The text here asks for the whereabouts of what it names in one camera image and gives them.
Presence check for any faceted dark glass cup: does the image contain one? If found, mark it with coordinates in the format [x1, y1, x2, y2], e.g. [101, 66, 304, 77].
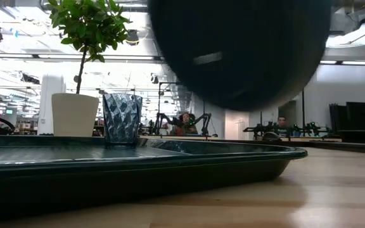
[102, 92, 143, 149]

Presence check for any dark green plastic tray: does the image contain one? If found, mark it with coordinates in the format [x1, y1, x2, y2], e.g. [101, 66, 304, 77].
[0, 135, 309, 222]

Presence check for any person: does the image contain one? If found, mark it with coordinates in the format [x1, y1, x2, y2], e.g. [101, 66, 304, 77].
[276, 115, 293, 137]
[169, 111, 199, 136]

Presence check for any white door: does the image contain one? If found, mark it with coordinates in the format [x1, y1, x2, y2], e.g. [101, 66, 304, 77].
[225, 117, 250, 141]

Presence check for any green leafy plant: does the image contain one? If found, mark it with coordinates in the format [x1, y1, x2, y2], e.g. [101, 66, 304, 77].
[44, 0, 132, 95]

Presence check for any black equipment stack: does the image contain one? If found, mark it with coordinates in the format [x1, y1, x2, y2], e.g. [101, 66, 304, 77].
[329, 101, 365, 131]

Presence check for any black background table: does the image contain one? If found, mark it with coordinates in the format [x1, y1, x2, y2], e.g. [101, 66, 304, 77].
[337, 129, 365, 144]

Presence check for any long ceiling light strip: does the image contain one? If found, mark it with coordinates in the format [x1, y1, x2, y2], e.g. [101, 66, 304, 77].
[320, 60, 365, 67]

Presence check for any black background gantry frame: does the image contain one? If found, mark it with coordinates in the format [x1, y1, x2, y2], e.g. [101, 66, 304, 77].
[157, 80, 208, 137]
[258, 90, 306, 137]

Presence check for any black aluminium table frame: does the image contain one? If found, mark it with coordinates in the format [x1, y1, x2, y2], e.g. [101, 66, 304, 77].
[220, 139, 365, 156]

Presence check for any grey ceiling duct box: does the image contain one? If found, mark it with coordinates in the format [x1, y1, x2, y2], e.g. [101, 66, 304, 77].
[330, 12, 350, 32]

